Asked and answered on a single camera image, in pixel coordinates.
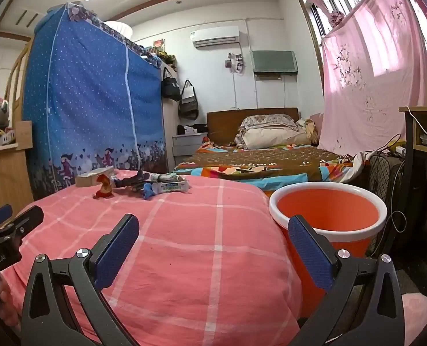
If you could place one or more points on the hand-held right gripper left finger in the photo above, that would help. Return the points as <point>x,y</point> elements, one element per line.
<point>116,252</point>

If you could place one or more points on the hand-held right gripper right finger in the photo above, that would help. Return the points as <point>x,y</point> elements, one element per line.
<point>310,256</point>

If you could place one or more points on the orange bucket with white rim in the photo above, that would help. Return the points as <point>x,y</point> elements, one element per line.
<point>328,209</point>

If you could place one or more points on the blue plastic wrapper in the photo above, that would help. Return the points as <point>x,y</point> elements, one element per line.
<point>148,190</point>

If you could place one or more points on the white printed paper packet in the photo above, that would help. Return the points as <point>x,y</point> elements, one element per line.
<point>166,177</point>

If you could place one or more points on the light wooden cabinet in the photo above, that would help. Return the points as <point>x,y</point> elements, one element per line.
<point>4,173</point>

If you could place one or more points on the thick beige book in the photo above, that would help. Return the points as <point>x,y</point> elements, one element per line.
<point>91,179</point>

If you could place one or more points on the pink checked blanket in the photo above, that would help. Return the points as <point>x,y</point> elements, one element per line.
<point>199,259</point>

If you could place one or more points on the black floor fan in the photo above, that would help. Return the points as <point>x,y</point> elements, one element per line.
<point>379,173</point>

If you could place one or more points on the colourful patterned quilt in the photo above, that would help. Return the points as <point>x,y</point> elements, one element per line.
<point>253,162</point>

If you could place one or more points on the cream pillow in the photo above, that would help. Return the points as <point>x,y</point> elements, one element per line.
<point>274,138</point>

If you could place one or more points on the pink fluffy rug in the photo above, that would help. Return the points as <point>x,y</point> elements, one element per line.
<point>417,317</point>

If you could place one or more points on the yellow crumpled cloth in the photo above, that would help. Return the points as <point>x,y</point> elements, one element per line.
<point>311,129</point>

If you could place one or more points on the grey nightstand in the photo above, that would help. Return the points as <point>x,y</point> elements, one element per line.
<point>188,147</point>

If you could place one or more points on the white power strip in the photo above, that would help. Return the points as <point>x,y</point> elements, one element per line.
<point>399,150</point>

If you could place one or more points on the floral pillow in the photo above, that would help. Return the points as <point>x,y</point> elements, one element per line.
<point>267,120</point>

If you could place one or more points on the blue dotted fabric wardrobe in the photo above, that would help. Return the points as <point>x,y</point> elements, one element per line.
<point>91,97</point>

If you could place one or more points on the black items on nightstand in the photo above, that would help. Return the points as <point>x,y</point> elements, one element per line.
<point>192,129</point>

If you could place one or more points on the brown wooden headboard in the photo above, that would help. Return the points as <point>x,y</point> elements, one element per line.
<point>228,122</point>

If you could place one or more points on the grey hanging tote bag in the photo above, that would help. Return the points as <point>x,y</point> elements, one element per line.
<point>189,104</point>

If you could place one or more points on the black hanging bag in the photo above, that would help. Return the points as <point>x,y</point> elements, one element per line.
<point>170,88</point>

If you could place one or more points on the pink embroidered hanging sheet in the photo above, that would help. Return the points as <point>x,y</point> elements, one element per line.
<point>375,79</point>

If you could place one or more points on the clutter on wardrobe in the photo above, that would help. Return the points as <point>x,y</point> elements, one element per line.
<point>161,54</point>

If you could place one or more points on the white round lampshade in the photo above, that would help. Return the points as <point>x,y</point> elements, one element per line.
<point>118,29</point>

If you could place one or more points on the wooden bunk frame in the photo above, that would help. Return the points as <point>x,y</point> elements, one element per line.
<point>17,75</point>

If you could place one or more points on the wooden desk with black frame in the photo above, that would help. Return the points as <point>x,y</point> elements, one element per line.
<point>409,133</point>

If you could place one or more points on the wall mounted holder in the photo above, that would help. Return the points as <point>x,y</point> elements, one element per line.
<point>235,63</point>

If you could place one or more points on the white wall air conditioner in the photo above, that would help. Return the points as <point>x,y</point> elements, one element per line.
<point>215,36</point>

